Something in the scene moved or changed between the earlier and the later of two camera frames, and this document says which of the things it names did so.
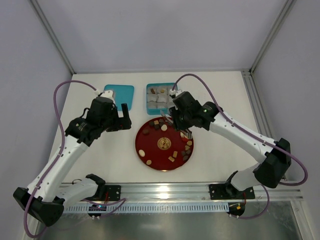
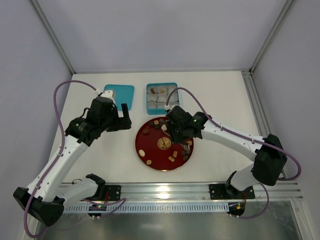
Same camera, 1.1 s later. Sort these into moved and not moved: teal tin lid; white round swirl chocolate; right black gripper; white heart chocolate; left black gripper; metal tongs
Moved: right black gripper; metal tongs
Not moved: teal tin lid; white heart chocolate; white round swirl chocolate; left black gripper
